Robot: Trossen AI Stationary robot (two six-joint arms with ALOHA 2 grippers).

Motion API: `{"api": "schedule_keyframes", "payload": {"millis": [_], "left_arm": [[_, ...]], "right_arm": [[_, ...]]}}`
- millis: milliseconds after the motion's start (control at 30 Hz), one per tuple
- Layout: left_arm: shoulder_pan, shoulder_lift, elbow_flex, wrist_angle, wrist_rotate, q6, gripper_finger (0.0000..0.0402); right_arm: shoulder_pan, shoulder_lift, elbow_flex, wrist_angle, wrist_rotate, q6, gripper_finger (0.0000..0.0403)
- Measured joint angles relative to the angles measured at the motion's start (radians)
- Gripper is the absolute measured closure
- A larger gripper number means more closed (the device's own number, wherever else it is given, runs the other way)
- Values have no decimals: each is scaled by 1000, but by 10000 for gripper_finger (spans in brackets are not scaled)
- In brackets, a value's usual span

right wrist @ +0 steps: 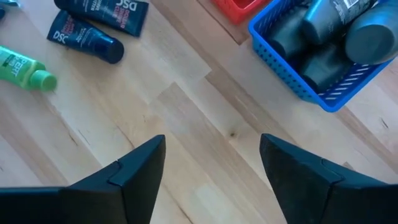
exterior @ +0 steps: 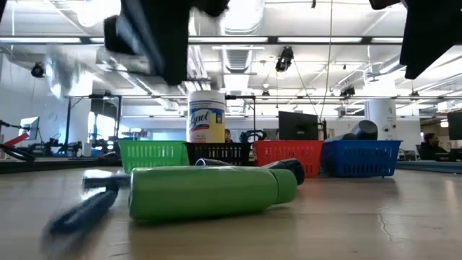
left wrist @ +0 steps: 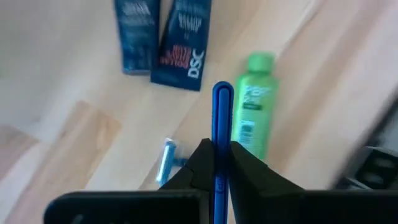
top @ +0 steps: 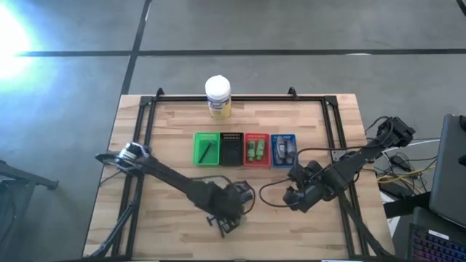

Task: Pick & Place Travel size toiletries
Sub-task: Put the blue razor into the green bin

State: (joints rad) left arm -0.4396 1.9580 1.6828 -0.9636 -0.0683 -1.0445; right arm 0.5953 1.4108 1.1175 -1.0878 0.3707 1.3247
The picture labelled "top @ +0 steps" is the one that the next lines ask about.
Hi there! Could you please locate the backlit keyboard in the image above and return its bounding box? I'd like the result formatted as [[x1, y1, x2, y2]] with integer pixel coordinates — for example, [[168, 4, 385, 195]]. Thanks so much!
[[407, 223, 466, 262]]

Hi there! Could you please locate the grey toiletry tube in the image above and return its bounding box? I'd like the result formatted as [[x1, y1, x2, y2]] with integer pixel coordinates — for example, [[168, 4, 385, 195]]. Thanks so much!
[[285, 138, 296, 164], [275, 135, 288, 165]]

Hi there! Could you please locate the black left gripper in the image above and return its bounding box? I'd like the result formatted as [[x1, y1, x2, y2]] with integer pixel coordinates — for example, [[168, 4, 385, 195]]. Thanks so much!
[[205, 183, 246, 239]]

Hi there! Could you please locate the Lysol wipes canister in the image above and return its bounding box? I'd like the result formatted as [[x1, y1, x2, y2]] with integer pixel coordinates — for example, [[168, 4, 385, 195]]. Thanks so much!
[[204, 74, 233, 121]]

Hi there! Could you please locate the white cable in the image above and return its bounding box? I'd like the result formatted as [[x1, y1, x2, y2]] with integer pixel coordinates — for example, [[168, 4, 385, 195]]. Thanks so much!
[[381, 139, 442, 154]]

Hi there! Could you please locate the black table frame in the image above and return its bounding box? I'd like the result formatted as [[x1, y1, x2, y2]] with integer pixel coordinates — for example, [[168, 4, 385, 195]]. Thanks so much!
[[89, 87, 395, 260]]

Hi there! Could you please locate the green plastic basket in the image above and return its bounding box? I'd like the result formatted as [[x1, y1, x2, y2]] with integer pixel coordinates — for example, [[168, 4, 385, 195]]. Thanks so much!
[[192, 132, 221, 167]]

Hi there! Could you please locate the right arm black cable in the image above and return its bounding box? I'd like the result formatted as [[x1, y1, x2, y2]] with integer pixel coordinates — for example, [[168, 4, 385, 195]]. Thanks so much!
[[258, 177, 293, 209]]

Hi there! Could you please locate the black power adapter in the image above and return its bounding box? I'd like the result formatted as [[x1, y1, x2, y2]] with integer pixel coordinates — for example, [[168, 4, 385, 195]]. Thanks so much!
[[389, 154, 411, 172]]

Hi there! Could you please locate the blue plastic basket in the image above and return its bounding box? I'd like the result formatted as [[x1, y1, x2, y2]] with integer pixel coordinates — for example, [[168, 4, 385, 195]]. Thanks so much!
[[269, 133, 299, 169]]

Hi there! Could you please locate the black floor stand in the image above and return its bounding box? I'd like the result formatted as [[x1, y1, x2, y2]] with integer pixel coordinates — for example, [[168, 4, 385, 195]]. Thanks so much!
[[0, 159, 60, 191]]

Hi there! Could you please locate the yellow cable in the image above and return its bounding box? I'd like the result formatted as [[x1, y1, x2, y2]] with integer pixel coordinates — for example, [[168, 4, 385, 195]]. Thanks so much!
[[376, 166, 438, 186]]

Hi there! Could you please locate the red plastic basket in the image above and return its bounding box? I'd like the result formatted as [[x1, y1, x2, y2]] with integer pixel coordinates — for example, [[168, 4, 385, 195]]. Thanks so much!
[[242, 132, 272, 168]]

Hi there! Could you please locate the black plastic basket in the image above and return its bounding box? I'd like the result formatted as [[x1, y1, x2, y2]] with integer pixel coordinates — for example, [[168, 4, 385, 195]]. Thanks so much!
[[219, 132, 245, 167]]

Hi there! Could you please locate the grey laptop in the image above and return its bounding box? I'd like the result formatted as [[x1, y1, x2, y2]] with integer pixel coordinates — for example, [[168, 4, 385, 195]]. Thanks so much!
[[428, 113, 466, 230]]

